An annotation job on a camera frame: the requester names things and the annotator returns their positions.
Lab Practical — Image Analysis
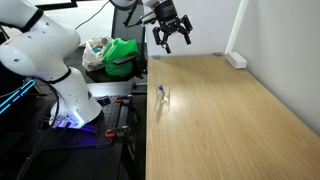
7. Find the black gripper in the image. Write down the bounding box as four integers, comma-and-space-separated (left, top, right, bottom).
153, 0, 193, 54

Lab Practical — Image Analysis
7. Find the blue capped marker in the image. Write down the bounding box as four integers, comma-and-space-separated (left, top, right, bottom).
157, 85, 165, 102

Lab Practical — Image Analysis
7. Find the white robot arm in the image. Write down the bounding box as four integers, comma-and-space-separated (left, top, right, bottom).
0, 0, 102, 129

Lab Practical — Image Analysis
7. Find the white box on table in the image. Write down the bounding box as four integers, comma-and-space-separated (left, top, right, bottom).
225, 52, 247, 69

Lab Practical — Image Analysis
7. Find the white plastic bag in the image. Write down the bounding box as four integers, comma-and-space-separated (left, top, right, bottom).
82, 36, 113, 72

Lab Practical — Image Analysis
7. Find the cyan lit device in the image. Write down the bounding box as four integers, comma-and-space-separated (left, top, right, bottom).
0, 80, 35, 114

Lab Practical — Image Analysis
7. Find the orange handled clamp far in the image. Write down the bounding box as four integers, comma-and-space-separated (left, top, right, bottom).
114, 95, 133, 103

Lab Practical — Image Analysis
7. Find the orange handled clamp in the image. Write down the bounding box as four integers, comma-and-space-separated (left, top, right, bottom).
105, 125, 131, 138
114, 95, 133, 103

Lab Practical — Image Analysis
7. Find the orange handled clamp near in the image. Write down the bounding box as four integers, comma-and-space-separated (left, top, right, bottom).
105, 125, 131, 138

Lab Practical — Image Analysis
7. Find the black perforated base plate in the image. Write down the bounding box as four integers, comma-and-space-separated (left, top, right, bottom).
44, 96, 131, 149

